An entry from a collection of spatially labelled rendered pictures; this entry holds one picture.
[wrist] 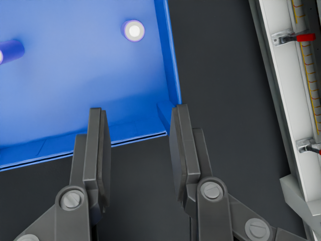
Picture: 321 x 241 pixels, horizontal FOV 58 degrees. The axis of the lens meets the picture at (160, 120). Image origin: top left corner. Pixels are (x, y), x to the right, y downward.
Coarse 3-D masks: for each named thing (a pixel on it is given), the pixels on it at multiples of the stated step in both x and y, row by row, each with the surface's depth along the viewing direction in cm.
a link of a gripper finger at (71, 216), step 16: (64, 192) 11; (80, 192) 11; (64, 208) 11; (80, 208) 11; (64, 224) 10; (80, 224) 10; (96, 224) 13; (64, 240) 10; (80, 240) 10; (96, 240) 12
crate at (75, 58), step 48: (0, 0) 28; (48, 0) 28; (96, 0) 29; (144, 0) 30; (48, 48) 30; (96, 48) 30; (144, 48) 31; (0, 96) 30; (48, 96) 31; (96, 96) 32; (144, 96) 33; (0, 144) 32; (48, 144) 31
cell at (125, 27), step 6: (126, 24) 24; (132, 24) 24; (138, 24) 24; (126, 30) 24; (132, 30) 24; (138, 30) 24; (144, 30) 25; (126, 36) 24; (132, 36) 25; (138, 36) 25
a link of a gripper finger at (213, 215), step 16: (208, 176) 12; (208, 192) 11; (224, 192) 11; (208, 208) 11; (224, 208) 11; (192, 224) 13; (208, 224) 10; (224, 224) 10; (192, 240) 12; (208, 240) 10; (224, 240) 10
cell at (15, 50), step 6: (0, 42) 25; (6, 42) 26; (12, 42) 27; (18, 42) 28; (0, 48) 23; (6, 48) 24; (12, 48) 26; (18, 48) 27; (0, 54) 23; (6, 54) 24; (12, 54) 26; (18, 54) 27; (0, 60) 23; (6, 60) 24; (12, 60) 27
